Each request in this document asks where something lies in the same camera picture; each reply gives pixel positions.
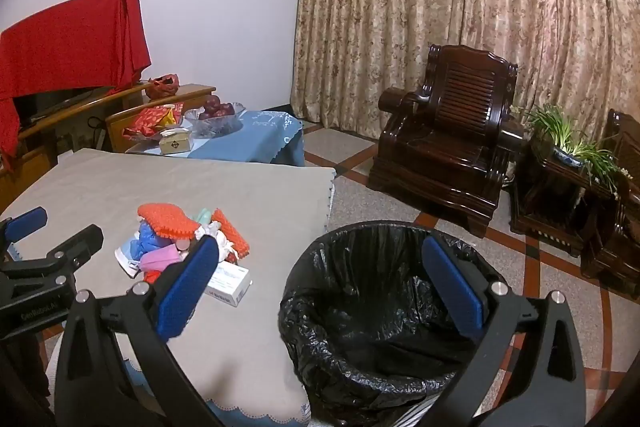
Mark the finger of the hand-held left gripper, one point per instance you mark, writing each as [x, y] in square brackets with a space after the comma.
[80, 244]
[27, 222]

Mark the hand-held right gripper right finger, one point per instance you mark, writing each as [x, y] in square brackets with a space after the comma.
[452, 287]

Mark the red cloth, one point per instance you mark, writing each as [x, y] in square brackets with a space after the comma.
[75, 42]

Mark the pink wrapper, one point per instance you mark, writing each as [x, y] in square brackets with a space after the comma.
[157, 259]

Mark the wooden tv cabinet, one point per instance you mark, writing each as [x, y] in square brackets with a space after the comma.
[122, 119]

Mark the blue scalloped table cover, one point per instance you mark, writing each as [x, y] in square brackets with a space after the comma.
[260, 413]

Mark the white blue face mask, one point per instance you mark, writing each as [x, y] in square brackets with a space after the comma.
[127, 263]

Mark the cream tissue box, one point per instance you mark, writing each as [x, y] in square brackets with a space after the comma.
[175, 143]

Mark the mint green rubber glove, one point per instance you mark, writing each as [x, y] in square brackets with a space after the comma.
[202, 216]

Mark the potted green plant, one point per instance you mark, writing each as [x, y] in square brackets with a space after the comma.
[567, 154]

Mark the dark red apple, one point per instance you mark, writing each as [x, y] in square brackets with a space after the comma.
[226, 109]
[206, 113]
[213, 102]

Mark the black television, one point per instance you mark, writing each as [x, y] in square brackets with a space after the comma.
[50, 103]

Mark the red plastic bag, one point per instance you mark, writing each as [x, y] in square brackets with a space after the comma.
[161, 88]

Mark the bin with black bag liner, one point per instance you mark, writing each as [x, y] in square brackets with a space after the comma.
[370, 317]

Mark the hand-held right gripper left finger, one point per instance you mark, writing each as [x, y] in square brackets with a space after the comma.
[190, 287]

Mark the white blue medicine box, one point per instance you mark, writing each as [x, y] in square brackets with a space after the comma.
[227, 284]

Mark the glass fruit bowl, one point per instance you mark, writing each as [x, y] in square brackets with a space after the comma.
[220, 126]

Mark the beige patterned curtain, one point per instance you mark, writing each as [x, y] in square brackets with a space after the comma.
[450, 17]

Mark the dark wooden armchair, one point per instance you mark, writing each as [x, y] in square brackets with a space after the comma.
[620, 227]
[450, 142]

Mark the light blue tablecloth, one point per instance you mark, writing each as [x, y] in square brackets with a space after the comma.
[265, 137]

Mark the dark wooden side table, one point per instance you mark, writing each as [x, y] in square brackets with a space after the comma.
[555, 202]

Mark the grey tablecloth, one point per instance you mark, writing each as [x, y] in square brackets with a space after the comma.
[150, 182]

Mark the orange crocheted pad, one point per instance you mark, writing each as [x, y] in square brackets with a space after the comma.
[232, 232]
[165, 219]

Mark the white crumpled tissue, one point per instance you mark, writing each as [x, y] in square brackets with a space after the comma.
[217, 244]

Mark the red yellow snack packet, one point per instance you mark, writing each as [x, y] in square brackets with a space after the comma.
[170, 109]

